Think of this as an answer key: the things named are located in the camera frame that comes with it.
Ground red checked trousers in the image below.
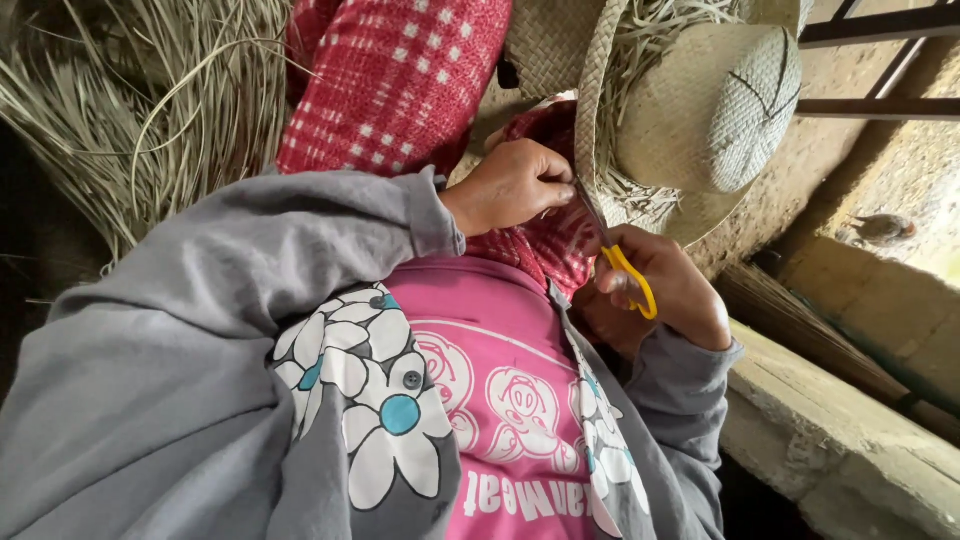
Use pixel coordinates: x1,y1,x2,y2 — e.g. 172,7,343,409
273,0,603,303

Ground person's right hand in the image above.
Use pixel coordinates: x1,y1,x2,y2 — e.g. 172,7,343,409
573,223,734,355

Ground yellow-handled scissors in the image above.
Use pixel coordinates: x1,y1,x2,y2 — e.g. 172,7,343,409
573,178,660,322

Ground grey flower-print cardigan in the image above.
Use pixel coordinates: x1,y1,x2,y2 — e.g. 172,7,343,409
0,166,745,540

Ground dark metal railing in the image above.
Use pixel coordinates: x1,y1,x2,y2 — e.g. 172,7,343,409
795,0,960,123

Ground pile of dried palm strips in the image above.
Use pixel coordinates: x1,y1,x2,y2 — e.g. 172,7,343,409
0,0,295,265

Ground person's left hand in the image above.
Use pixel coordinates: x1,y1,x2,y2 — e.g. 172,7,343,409
438,138,579,239

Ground woven straw hat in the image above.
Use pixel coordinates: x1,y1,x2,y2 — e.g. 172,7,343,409
501,0,816,250

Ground pink printed shirt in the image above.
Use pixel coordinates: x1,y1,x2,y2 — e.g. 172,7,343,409
382,255,624,540

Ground grass broom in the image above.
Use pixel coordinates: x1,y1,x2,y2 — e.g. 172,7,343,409
716,262,960,445

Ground brown bird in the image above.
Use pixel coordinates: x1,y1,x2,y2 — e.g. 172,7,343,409
846,213,918,246

